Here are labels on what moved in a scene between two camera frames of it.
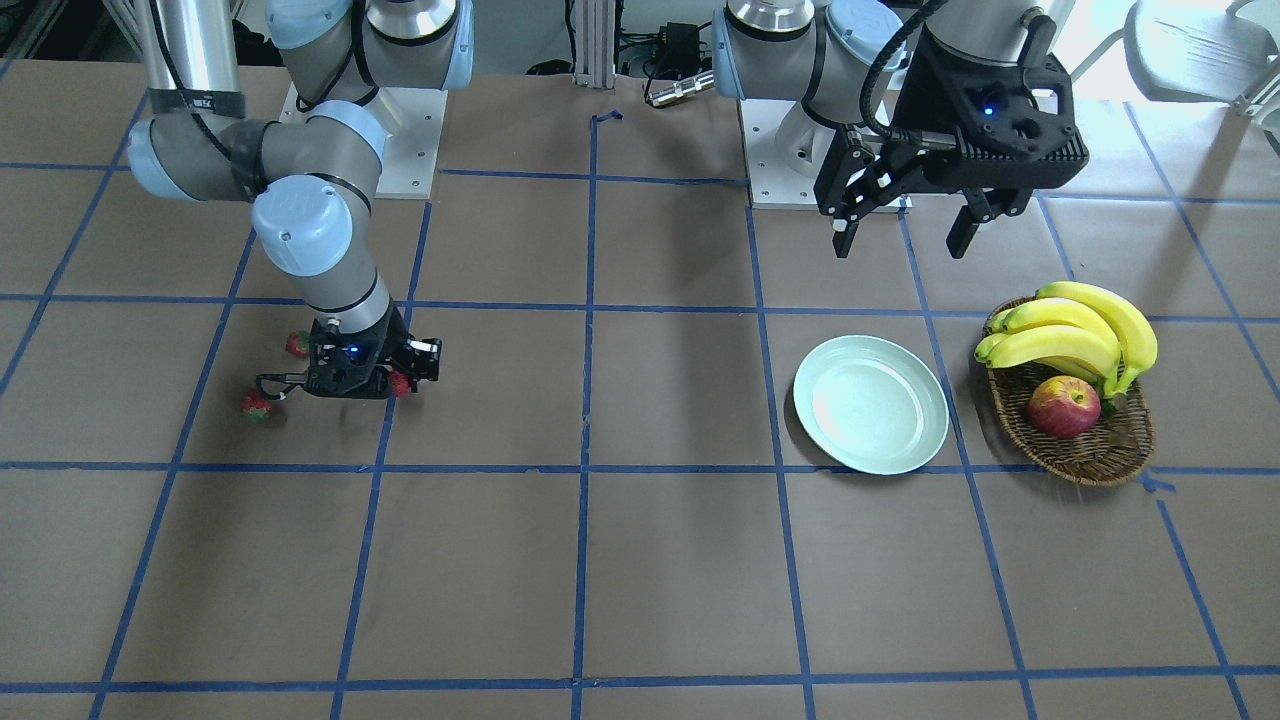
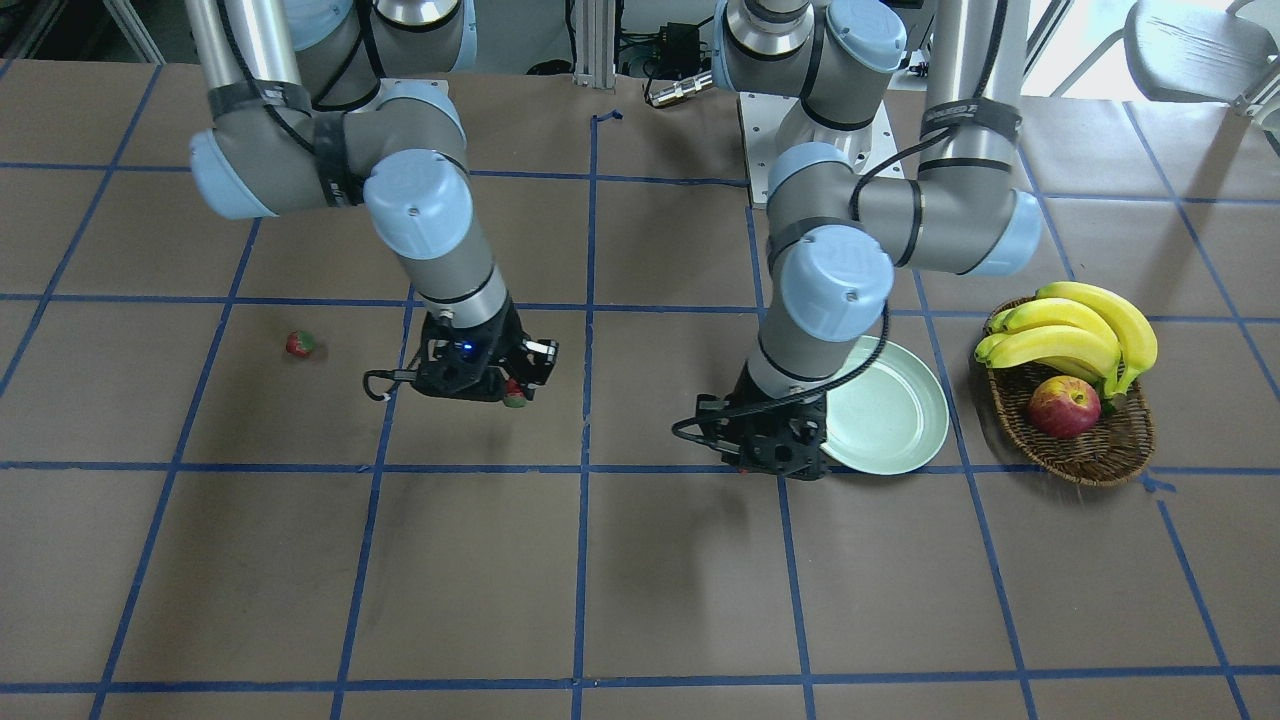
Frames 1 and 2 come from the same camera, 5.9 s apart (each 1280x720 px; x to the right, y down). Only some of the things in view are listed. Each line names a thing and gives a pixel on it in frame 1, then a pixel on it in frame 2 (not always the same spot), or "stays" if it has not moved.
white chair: [1198, 50] stays
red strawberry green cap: [299, 343] → [514, 397]
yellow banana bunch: [1080, 328] stays
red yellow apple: [1064, 407] stays
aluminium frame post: [595, 43] stays
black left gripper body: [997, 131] → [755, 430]
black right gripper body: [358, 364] → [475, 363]
